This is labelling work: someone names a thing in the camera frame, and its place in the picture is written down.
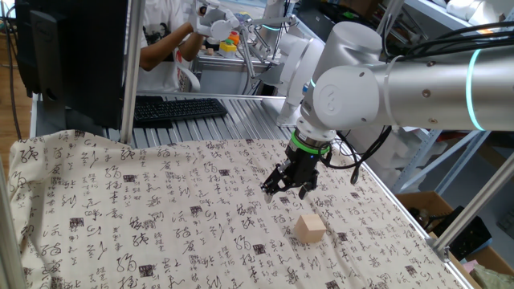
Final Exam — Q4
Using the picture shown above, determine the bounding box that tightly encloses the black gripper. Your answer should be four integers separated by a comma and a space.
260, 143, 323, 204

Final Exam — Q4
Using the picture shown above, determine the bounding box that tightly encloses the small wooden cube block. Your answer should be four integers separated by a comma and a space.
293, 214, 328, 244

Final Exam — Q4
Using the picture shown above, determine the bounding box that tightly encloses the bare person forearm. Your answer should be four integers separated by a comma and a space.
139, 22, 196, 72

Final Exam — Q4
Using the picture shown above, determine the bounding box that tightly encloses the silver mounting plate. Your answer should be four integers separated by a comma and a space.
260, 97, 301, 128

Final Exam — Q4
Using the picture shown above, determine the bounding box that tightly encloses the white foam packing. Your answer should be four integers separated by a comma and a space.
345, 128, 449, 189

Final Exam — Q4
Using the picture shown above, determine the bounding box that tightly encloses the black keyboard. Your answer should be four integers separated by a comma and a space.
133, 97, 229, 124

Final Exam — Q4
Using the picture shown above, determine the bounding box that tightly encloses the cardboard box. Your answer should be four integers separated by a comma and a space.
395, 190, 508, 278

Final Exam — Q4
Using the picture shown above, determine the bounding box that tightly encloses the calligraphy print cloth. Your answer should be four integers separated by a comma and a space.
7, 128, 467, 289

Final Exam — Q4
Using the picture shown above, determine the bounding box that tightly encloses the white plastic chair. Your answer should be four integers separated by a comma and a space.
172, 63, 201, 94

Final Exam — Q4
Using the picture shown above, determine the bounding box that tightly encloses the black equipment case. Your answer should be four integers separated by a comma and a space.
296, 6, 342, 33

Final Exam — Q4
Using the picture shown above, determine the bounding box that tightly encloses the white haptic control device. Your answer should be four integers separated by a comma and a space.
194, 0, 298, 81

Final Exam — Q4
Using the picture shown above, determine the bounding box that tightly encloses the pink paper pad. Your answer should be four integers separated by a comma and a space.
461, 258, 479, 275

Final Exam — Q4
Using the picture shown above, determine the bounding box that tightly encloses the person in white T-shirt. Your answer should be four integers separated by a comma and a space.
136, 0, 192, 93

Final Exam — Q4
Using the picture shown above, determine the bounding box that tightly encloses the green cloth bundle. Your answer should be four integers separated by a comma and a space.
468, 263, 511, 289

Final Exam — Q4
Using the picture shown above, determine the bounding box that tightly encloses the grey metal shelf rack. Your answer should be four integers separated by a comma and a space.
373, 0, 514, 196

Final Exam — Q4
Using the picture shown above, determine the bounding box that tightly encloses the black computer monitor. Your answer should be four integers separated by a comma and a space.
14, 0, 129, 130

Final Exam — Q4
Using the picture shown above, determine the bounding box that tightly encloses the white wrapped bundle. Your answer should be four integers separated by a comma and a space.
445, 0, 508, 26

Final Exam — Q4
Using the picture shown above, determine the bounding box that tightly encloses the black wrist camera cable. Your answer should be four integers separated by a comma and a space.
320, 126, 394, 186

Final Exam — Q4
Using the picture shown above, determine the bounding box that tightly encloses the aluminium table edge rail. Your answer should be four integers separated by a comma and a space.
361, 160, 477, 289

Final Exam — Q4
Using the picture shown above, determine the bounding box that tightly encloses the aluminium frame post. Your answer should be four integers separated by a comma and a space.
120, 0, 146, 145
376, 0, 405, 35
0, 158, 26, 289
426, 152, 514, 262

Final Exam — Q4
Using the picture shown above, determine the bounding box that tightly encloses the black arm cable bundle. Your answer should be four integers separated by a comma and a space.
383, 19, 514, 63

